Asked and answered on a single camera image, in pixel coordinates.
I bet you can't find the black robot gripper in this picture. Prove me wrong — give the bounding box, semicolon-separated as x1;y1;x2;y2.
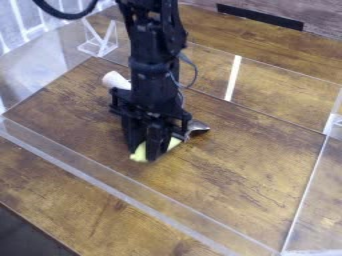
109;59;193;162

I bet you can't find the green handled metal spoon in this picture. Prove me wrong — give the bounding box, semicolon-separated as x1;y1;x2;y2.
129;119;212;164

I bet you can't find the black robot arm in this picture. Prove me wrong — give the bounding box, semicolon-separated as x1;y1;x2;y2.
110;0;193;162

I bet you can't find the white and red toy mushroom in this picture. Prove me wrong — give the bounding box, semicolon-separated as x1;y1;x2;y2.
102;71;132;90

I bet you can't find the black strip on table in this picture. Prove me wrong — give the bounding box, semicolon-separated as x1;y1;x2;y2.
217;3;305;31

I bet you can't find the clear acrylic triangular bracket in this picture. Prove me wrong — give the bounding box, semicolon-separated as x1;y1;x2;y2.
78;18;120;57

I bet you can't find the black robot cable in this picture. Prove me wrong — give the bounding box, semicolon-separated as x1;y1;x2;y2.
31;0;200;90

